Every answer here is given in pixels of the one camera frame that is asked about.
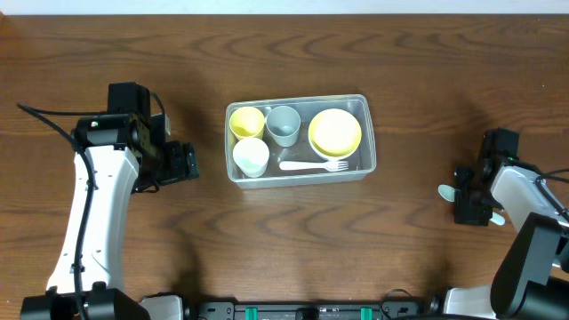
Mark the light green plastic spoon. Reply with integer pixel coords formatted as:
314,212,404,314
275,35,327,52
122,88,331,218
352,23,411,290
437,185,506,227

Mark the cream white plastic cup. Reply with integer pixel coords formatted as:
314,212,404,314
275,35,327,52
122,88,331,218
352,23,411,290
233,137,270,178

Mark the yellow plastic cup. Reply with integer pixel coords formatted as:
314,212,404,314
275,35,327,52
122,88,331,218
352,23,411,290
229,107,265,140

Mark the grey plastic cup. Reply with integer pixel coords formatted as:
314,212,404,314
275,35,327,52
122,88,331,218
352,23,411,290
266,106,301,148

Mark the pink plastic fork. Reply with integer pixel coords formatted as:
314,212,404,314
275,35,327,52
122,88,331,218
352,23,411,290
279,161,349,172

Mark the white plastic bowl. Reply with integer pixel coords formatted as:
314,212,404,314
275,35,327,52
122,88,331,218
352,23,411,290
309,140,359,161

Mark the yellow plastic bowl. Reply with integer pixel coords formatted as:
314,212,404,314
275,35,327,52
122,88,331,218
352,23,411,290
308,108,363,156

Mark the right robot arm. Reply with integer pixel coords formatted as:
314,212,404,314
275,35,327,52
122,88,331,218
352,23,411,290
438,128,568,320

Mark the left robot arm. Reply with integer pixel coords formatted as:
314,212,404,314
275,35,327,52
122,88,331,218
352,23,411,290
20,82,199,319

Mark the clear plastic storage box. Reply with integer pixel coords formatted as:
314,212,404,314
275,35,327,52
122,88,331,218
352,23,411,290
225,94,377,189

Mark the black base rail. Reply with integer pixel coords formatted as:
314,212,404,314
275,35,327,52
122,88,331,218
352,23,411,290
183,299,425,320

